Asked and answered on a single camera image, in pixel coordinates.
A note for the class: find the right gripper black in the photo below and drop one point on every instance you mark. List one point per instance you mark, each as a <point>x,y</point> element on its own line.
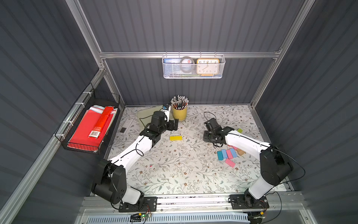
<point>209,137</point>

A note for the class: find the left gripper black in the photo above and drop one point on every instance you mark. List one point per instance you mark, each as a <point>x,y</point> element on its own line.
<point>171,124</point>

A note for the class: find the yellow block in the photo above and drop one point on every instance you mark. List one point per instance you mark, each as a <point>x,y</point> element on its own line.
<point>176,138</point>

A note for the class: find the teal block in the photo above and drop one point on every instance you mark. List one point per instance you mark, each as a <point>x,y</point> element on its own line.
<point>220,155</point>

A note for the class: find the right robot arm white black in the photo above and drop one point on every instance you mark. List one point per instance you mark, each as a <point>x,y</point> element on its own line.
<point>274,164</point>

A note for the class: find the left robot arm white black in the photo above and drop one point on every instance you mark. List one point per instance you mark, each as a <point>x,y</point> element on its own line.
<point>110,181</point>

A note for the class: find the yellow pencil cup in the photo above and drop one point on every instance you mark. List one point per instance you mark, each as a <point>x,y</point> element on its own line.
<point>179,114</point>

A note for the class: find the light blue block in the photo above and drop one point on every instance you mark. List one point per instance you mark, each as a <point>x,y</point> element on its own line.
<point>233,152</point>
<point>224,154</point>

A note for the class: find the bundle of pencils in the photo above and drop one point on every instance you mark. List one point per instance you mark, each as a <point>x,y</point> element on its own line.
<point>179,102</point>

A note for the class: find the pale green book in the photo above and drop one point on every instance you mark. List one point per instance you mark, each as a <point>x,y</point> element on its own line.
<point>145,116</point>

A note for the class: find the white remote control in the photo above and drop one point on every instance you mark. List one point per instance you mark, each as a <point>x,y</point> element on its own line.
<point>126,126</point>

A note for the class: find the yellow alarm clock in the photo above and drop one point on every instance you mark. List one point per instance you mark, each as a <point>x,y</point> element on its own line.
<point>207,66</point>

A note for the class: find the grey tape roll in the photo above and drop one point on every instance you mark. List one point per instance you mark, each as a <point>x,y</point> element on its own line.
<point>186,65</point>

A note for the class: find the red long box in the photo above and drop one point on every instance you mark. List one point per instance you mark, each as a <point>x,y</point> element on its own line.
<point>96,131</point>

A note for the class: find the red folder stack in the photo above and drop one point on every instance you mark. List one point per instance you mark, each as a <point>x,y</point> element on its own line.
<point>80,140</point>

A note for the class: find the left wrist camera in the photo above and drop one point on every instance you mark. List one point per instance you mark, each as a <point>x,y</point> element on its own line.
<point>166,109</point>

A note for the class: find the white wire wall basket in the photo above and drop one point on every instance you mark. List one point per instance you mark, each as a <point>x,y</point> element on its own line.
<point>171,66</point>

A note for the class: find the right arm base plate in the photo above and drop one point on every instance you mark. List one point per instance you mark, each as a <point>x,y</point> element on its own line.
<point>242,201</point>

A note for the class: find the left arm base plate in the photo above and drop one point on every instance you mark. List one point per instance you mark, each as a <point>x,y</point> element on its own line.
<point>143,205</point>

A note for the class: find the black wire side basket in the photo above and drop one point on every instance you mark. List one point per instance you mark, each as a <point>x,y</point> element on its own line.
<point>91,98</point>

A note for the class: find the aluminium rail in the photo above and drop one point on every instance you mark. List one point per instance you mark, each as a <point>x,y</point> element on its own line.
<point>285,200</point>

